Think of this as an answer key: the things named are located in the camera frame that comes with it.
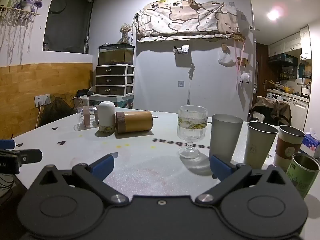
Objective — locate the purple plush toy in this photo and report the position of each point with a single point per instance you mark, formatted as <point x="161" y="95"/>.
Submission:
<point x="28" y="5"/>

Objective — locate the green printed can cup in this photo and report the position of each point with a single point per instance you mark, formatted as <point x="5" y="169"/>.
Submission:
<point x="302" y="172"/>

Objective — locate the patterned fabric wall bundle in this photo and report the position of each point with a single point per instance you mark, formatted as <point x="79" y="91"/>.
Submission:
<point x="181" y="20"/>

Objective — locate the bamboo brown cup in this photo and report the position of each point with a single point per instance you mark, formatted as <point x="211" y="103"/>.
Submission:
<point x="136" y="121"/>

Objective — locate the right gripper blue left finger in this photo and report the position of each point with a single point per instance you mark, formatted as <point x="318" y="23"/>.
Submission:
<point x="90" y="177"/>

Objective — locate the white ceramic cup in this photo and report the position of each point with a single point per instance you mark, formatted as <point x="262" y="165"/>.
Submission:
<point x="106" y="116"/>

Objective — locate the dried flower bouquet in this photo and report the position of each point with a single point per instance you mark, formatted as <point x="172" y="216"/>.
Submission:
<point x="125" y="29"/>

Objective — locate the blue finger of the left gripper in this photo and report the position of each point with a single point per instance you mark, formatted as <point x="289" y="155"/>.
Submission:
<point x="7" y="144"/>

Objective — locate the cup with brown sleeve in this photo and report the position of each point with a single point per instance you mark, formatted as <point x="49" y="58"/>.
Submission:
<point x="288" y="143"/>

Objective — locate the white wall power socket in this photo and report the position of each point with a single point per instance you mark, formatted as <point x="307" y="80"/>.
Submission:
<point x="42" y="100"/>

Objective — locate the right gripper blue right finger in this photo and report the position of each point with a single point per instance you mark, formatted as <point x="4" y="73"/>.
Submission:
<point x="231" y="178"/>

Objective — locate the chair with draped clothes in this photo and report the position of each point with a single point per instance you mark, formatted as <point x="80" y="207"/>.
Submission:
<point x="271" y="111"/>

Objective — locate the glass fish tank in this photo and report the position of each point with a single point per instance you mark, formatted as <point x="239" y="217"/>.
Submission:
<point x="121" y="53"/>

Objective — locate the blue tissue pack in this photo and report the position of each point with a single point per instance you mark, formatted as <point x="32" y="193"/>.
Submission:
<point x="310" y="146"/>

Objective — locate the beige metal tumbler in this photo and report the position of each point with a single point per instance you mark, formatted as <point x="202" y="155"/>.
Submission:
<point x="260" y="137"/>

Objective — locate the clear glass with brown bands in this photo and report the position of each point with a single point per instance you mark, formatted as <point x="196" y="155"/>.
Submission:
<point x="87" y="117"/>

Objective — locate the frosted grey tumbler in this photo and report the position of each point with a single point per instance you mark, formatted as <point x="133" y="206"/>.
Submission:
<point x="224" y="136"/>

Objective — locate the white plastic drawer unit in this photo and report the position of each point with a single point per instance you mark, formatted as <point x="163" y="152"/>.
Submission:
<point x="115" y="79"/>

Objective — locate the ribbed stemmed glass goblet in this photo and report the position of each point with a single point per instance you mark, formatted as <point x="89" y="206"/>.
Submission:
<point x="191" y="127"/>

